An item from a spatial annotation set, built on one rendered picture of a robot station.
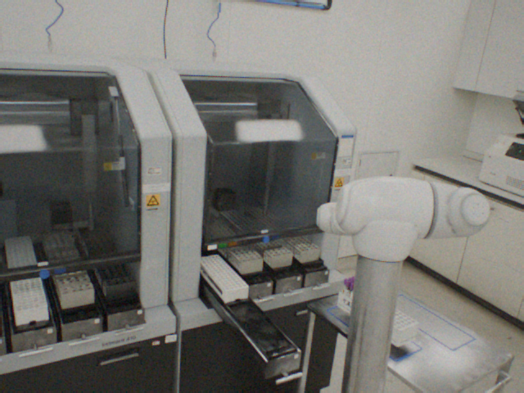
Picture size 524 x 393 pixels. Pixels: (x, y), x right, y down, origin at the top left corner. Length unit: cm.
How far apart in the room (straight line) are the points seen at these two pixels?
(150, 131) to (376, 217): 95
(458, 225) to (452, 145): 346
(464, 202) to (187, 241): 115
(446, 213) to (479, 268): 285
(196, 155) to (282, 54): 154
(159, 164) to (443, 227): 104
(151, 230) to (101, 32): 129
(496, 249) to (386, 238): 278
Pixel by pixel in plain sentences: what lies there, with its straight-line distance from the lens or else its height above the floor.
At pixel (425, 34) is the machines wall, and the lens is 400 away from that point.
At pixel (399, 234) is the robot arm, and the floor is 143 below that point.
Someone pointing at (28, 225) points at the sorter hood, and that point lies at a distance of 172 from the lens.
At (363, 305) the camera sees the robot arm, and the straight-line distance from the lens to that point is 112.
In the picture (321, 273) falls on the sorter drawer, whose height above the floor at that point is 80.
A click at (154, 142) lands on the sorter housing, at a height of 141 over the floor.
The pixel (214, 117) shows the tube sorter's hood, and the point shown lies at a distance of 192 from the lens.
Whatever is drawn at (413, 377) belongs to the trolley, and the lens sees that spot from 169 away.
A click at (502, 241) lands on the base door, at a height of 56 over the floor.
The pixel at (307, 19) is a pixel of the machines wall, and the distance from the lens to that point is 328.
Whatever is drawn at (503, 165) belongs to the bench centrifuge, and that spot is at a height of 107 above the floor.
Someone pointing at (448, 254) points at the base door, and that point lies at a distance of 407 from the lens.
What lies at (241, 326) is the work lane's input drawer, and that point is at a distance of 178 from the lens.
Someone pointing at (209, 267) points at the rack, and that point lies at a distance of 203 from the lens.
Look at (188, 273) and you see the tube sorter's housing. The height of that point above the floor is 87.
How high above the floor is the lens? 182
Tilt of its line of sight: 19 degrees down
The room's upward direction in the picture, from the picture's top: 5 degrees clockwise
